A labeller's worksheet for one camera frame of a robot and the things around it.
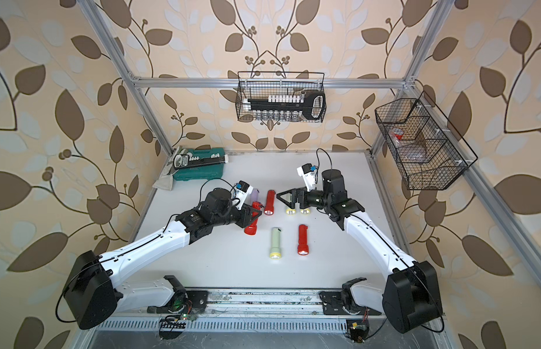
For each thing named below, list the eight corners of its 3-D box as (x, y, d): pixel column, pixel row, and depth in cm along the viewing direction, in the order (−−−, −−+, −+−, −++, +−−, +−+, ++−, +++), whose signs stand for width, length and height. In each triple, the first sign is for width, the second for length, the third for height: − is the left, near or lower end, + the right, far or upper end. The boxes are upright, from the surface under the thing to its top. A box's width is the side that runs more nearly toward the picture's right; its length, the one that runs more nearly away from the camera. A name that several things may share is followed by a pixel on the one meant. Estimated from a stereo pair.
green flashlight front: (270, 259, 86) (270, 256, 83) (271, 230, 93) (270, 227, 91) (281, 259, 86) (281, 256, 83) (281, 230, 93) (281, 227, 91)
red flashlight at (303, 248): (298, 255, 86) (298, 253, 84) (296, 226, 94) (296, 224, 92) (309, 255, 86) (310, 253, 84) (307, 226, 94) (307, 224, 92)
